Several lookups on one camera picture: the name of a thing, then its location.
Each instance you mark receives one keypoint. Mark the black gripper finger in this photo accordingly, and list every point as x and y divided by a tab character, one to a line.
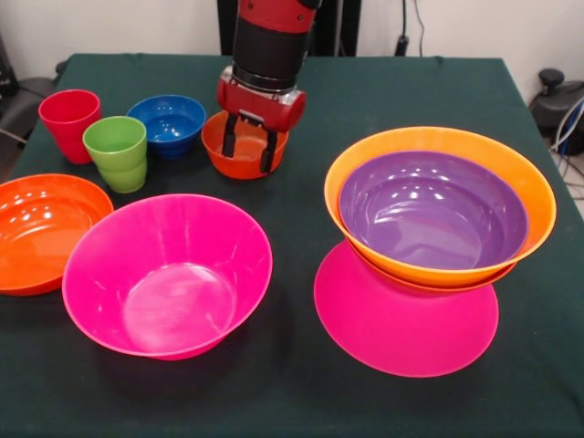
268	153
229	137

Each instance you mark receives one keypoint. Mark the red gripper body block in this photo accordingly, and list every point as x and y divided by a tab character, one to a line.
260	109

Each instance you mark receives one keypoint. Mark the small red bowl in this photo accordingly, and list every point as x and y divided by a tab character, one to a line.
246	166

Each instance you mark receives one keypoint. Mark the orange bowl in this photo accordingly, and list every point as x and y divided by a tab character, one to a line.
438	139

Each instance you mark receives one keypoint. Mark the purple bowl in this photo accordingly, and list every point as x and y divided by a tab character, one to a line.
433	214

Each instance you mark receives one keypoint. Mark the pink bowl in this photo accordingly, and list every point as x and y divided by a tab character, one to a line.
173	296
406	333

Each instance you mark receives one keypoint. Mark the deep red-orange bowl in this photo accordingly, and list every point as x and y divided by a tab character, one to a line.
456	288

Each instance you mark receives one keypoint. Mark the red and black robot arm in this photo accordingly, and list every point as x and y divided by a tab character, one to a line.
269	41

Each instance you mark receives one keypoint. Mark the blue bowl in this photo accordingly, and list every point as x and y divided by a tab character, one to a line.
166	132

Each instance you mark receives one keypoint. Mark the green cup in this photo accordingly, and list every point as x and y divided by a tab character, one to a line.
118	159

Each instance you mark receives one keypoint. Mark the red cup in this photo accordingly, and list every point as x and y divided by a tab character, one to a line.
67	132

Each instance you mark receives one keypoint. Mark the shallow red-orange bowl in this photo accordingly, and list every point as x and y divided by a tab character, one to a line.
36	242

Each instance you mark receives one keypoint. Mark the dark green tablecloth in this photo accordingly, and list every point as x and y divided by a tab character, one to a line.
274	401

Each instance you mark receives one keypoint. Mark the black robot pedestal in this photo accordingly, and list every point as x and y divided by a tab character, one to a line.
351	27

